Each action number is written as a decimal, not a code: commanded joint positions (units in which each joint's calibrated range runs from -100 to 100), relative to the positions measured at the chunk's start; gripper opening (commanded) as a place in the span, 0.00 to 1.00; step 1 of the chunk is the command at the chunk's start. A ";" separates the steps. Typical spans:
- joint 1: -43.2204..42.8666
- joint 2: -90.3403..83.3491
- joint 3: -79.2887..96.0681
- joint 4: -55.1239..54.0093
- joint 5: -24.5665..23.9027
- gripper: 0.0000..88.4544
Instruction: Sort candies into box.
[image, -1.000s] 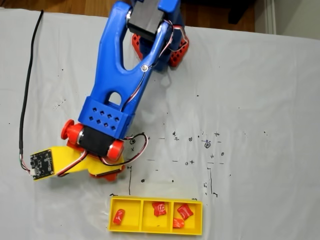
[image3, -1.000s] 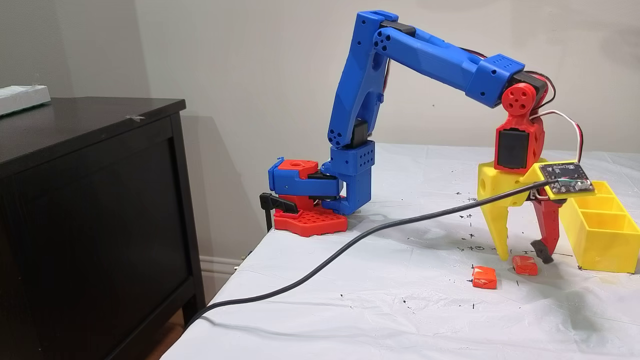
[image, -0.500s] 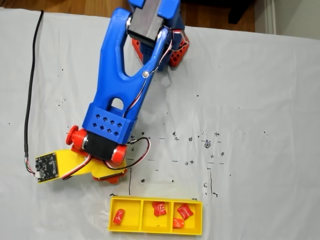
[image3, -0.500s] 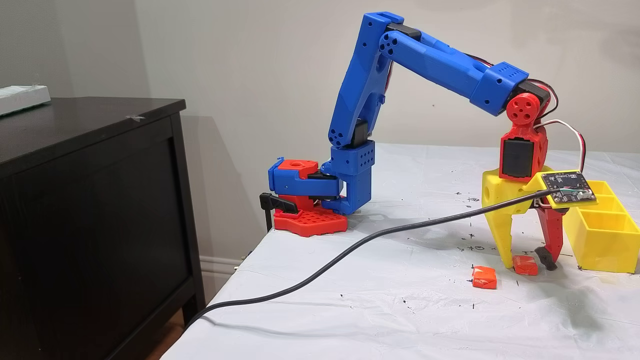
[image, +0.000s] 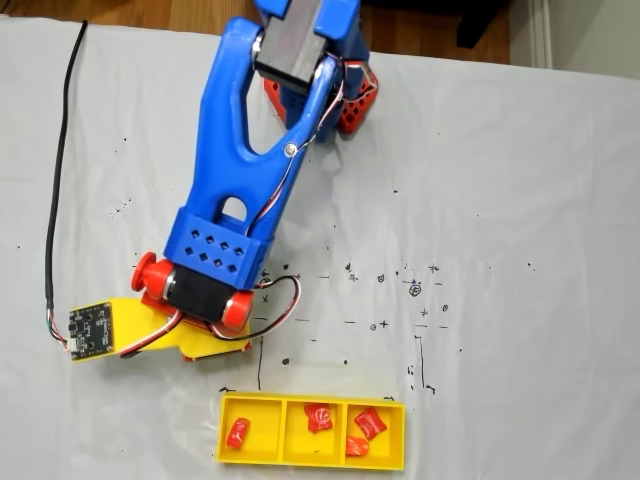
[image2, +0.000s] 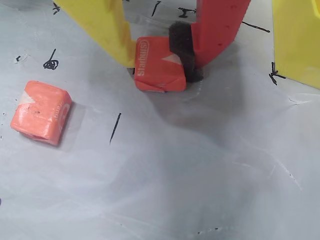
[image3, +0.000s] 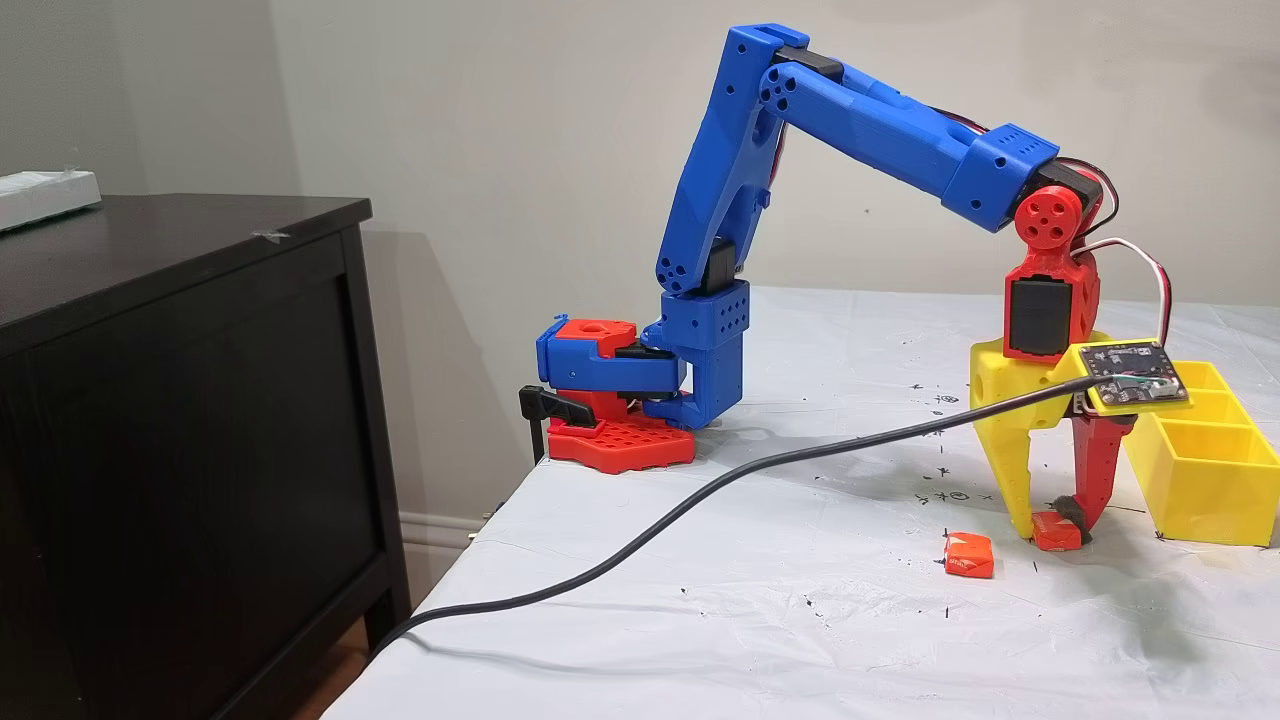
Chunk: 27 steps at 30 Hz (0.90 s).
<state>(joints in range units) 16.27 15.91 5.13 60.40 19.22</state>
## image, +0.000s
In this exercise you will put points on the red candy with striped print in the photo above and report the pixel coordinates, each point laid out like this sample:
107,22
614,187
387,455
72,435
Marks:
371,423

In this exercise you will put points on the yellow three-compartment box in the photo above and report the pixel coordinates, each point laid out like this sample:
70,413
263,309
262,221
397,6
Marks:
265,457

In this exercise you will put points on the red candy with S print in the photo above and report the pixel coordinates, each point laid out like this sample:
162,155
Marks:
237,434
318,417

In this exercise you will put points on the white tablecloth with ink marks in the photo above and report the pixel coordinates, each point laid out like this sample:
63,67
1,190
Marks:
500,200

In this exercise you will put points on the orange candy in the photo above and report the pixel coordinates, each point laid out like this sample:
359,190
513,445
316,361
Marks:
356,446

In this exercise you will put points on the camera board on yellow mount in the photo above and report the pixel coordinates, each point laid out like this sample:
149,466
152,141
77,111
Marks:
92,330

